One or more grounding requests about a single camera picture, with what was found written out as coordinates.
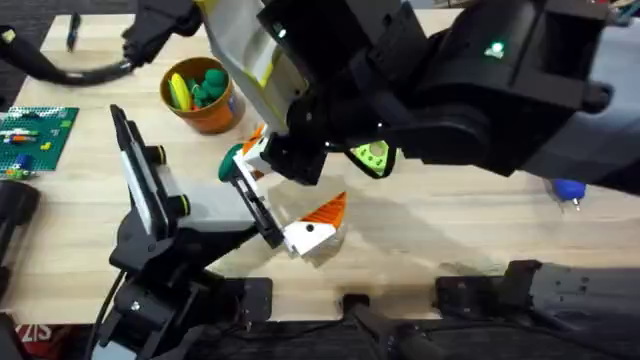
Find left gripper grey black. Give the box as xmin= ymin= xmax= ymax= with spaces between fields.
xmin=110 ymin=138 xmax=348 ymax=281

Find orange ribbed wedge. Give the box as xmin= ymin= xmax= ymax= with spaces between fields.
xmin=241 ymin=124 xmax=266 ymax=155

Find blue electric screwdriver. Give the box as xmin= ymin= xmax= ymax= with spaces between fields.
xmin=552 ymin=178 xmax=587 ymax=212

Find green disc with holes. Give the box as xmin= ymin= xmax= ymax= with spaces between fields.
xmin=344 ymin=139 xmax=398 ymax=180

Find orange tub with toys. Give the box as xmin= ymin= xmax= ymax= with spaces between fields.
xmin=159 ymin=56 xmax=246 ymax=135

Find black upright left wrist plate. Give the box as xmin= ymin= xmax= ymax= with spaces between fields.
xmin=109 ymin=103 xmax=171 ymax=242

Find pale upright right wrist plate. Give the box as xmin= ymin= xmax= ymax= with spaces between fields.
xmin=198 ymin=0 xmax=309 ymax=134

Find green board with toy blocks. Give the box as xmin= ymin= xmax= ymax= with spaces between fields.
xmin=0 ymin=105 xmax=80 ymax=181

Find black rounded object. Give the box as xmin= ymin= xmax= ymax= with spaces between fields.
xmin=0 ymin=179 xmax=41 ymax=301

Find dark pen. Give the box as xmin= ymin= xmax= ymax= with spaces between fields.
xmin=66 ymin=12 xmax=82 ymax=53

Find red box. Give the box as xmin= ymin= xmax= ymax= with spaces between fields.
xmin=14 ymin=323 xmax=69 ymax=360

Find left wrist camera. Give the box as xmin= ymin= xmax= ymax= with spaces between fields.
xmin=143 ymin=143 xmax=192 ymax=219

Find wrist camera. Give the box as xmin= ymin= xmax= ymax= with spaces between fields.
xmin=143 ymin=143 xmax=192 ymax=219
xmin=122 ymin=0 xmax=204 ymax=67

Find black rail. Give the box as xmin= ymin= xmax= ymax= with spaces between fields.
xmin=199 ymin=319 xmax=640 ymax=360

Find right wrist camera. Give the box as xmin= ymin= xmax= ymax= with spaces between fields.
xmin=122 ymin=0 xmax=204 ymax=67

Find thin black cable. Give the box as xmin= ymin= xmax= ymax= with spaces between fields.
xmin=83 ymin=269 xmax=126 ymax=360

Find thick black sleeved cable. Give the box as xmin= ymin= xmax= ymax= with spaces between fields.
xmin=0 ymin=24 xmax=137 ymax=87

